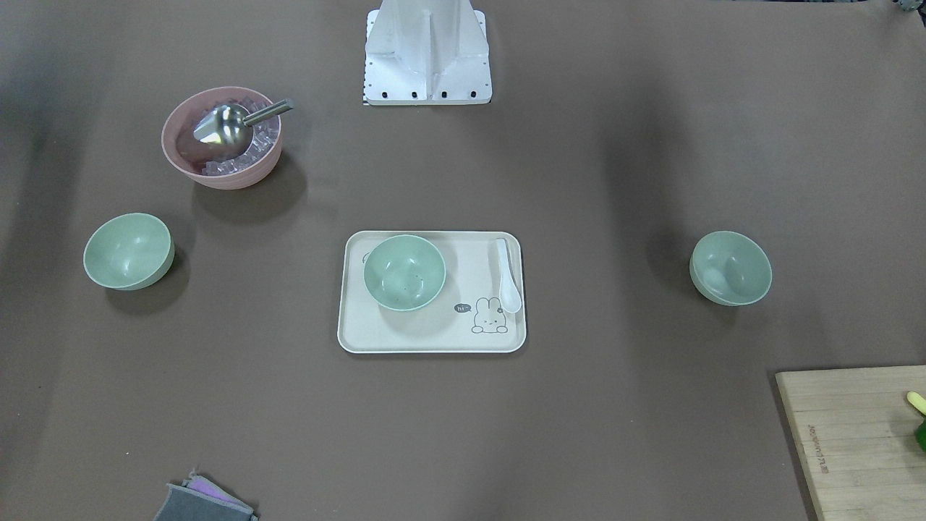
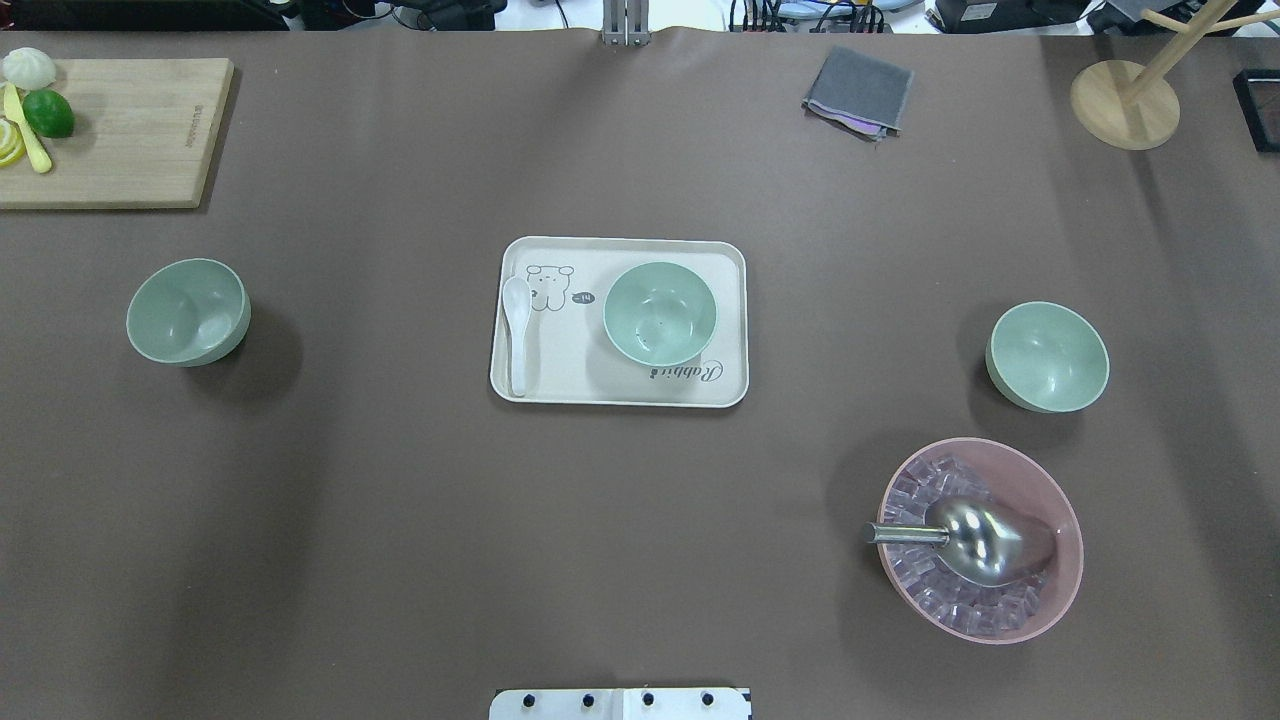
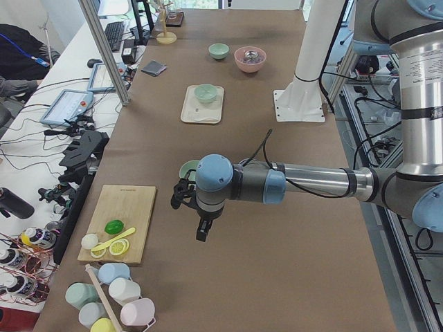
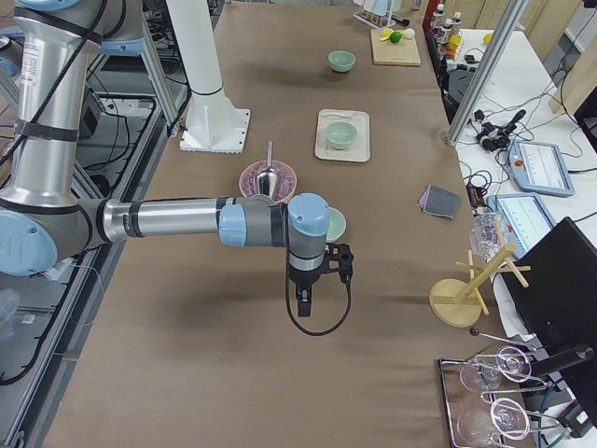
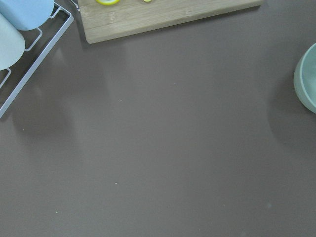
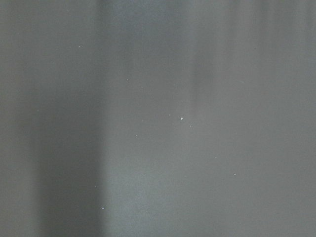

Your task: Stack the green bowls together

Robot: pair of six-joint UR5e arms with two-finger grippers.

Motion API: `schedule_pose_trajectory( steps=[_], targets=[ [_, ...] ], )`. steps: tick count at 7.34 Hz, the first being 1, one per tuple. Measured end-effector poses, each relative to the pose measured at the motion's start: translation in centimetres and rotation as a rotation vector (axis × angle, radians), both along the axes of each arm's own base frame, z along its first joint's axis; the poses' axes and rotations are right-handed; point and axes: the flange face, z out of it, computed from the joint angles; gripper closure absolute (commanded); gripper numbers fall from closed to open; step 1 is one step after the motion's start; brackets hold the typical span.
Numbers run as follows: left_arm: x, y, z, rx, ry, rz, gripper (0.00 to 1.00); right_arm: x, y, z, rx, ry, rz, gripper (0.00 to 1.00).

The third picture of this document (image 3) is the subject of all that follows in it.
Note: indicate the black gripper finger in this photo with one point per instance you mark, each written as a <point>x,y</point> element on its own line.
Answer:
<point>203,229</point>

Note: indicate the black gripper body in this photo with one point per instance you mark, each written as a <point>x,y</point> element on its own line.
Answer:
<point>208,215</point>

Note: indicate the green bowl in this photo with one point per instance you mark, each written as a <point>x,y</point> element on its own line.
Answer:
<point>186,167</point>
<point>218,51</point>
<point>205,93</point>

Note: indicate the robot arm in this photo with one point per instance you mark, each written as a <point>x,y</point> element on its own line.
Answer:
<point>412,30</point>

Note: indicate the wooden cutting board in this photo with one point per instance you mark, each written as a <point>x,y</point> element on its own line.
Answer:
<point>125,211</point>

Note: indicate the green lime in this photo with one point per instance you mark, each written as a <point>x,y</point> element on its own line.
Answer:
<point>115,226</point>

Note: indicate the white tray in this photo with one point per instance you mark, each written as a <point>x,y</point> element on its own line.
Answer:
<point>195,112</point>

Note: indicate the lemon slice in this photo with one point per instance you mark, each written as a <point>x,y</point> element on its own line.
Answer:
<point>119,247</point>
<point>96,254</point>

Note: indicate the yellow plastic knife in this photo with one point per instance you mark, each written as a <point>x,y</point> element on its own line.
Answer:
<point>106,244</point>

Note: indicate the white cup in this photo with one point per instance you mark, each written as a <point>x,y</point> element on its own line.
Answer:
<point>124,291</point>

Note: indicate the pink cup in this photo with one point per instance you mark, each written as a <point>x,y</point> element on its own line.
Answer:
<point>140,312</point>

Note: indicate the green bowl on tray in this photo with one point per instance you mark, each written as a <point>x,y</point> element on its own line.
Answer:
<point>205,93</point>

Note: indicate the blue cup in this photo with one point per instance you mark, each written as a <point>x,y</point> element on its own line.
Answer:
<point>111,271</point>

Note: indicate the white round fruit piece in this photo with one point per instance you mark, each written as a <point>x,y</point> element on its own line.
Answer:
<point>89,241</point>

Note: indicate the black tool holder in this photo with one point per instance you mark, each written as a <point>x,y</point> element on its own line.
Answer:
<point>77,154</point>

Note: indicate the wooden cup rack stick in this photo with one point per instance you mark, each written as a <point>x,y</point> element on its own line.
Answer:
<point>103,298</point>

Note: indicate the grey folded cloth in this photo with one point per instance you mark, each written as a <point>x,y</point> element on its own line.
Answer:
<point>154,68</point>

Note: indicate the yellow cup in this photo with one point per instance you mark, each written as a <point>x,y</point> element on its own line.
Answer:
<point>102,325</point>

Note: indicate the grey cup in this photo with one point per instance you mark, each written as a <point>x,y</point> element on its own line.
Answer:
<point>90,313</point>

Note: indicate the green cup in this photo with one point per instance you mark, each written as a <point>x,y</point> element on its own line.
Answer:
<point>80,294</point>

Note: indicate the blue teach pendant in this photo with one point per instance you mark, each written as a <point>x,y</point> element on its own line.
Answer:
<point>66,107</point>
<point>100,80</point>

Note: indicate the pink bowl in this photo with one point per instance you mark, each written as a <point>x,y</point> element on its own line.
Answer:
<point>246,67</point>

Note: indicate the metal scoop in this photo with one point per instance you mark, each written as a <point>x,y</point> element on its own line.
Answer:
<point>251,56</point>

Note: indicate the wooden stand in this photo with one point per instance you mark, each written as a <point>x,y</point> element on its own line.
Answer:
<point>165,36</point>

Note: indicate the black keyboard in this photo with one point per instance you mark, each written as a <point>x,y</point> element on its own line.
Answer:
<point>114,34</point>

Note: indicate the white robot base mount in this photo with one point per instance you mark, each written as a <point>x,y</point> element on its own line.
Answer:
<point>301,101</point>

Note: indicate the copper wire rack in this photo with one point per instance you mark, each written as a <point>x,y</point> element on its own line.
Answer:
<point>27,272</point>

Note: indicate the aluminium frame post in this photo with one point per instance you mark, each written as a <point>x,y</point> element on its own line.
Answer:
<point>102,44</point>

